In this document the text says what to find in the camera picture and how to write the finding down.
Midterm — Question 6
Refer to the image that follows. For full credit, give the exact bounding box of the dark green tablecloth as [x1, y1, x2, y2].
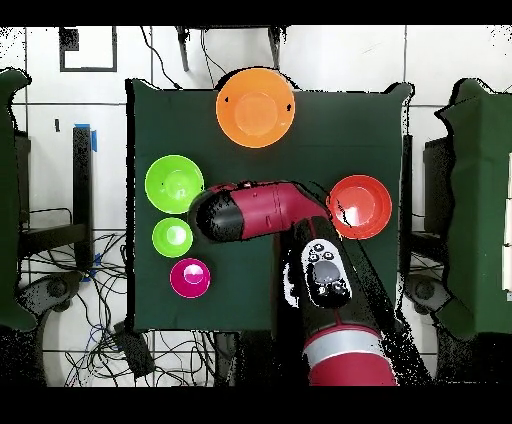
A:
[125, 77, 416, 336]

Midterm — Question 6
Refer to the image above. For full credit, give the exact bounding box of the small green bowl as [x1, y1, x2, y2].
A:
[151, 216, 194, 259]

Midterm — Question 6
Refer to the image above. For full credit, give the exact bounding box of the tangle of cables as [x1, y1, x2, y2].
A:
[19, 207, 217, 388]

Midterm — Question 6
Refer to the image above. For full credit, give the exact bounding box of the large orange bowl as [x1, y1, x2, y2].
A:
[215, 67, 297, 150]

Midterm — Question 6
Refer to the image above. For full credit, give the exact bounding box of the green cloth side table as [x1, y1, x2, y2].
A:
[433, 77, 512, 340]
[0, 67, 38, 333]

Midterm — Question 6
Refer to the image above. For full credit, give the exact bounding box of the wide red-orange bowl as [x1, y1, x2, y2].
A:
[326, 174, 394, 241]

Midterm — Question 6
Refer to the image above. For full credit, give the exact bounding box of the large green bowl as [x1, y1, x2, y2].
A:
[144, 154, 206, 215]

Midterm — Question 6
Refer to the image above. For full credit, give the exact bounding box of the black power strip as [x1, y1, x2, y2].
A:
[112, 320, 156, 380]

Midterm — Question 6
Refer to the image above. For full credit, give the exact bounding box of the black metal stand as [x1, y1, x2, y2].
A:
[17, 124, 96, 272]

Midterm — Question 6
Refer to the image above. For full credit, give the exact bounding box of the small pink bowl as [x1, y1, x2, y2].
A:
[169, 257, 212, 300]

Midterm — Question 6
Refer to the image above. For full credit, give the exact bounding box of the black square frame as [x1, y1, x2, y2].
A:
[58, 26, 118, 74]

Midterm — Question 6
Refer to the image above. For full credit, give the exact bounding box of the black camera stand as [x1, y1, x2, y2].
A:
[174, 25, 288, 74]

